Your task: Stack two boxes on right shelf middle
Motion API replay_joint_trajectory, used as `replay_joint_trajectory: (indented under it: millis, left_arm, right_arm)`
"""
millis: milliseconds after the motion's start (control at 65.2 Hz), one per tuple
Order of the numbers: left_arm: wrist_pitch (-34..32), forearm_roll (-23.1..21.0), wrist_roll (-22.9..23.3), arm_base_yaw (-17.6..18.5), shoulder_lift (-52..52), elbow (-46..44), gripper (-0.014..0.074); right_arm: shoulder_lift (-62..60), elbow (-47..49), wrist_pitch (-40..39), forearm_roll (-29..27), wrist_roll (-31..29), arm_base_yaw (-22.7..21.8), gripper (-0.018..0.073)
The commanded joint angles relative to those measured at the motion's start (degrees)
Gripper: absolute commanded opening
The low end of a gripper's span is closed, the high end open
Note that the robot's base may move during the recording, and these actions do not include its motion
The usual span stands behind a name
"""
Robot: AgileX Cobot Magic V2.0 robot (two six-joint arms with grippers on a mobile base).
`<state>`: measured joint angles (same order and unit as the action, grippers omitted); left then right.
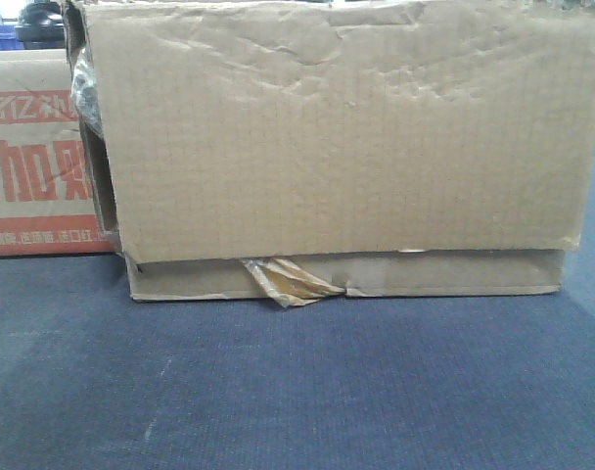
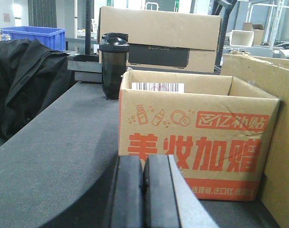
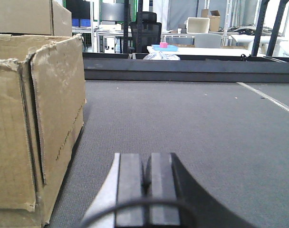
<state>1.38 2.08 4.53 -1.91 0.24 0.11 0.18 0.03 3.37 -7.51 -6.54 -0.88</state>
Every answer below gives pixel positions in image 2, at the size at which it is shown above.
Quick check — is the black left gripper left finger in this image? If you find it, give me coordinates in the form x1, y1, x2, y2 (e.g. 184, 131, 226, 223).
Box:
108, 155, 144, 228

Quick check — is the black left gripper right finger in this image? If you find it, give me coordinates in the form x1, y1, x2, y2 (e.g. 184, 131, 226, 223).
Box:
144, 155, 218, 228

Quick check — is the plain brown cardboard box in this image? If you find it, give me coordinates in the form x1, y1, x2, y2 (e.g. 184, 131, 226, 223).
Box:
221, 53, 289, 228

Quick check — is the orange printed cardboard box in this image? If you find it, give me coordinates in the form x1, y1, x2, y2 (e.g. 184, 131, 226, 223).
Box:
118, 70, 280, 201

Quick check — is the large cardboard box black print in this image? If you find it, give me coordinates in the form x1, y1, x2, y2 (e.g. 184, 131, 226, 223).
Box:
97, 6, 222, 73

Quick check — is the black jacket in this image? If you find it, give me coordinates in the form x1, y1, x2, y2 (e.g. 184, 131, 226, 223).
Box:
0, 38, 72, 140

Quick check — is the white open box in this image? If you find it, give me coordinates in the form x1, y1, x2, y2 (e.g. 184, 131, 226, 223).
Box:
230, 30, 254, 47

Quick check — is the blue plastic crate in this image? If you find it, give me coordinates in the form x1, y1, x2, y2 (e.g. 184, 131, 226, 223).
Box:
0, 26, 66, 51

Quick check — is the small open cardboard box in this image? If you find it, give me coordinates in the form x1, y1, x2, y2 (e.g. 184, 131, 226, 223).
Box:
242, 22, 264, 45

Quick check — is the black metal shelf post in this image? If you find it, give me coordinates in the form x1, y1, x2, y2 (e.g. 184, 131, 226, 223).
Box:
85, 0, 91, 55

